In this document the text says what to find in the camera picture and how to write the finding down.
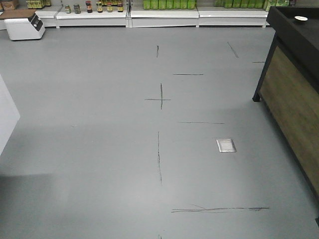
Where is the metal floor socket plate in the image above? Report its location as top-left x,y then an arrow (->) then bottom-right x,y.
216,138 -> 237,153

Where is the white store shelf unit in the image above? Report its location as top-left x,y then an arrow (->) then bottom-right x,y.
36,0 -> 268,28

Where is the black wooden display stand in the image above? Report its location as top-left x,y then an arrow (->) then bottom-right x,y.
253,6 -> 319,195

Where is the white box appliance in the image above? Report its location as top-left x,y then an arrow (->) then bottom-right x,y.
4,13 -> 45,41

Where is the white dish on stand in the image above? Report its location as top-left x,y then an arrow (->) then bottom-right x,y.
294,15 -> 308,22

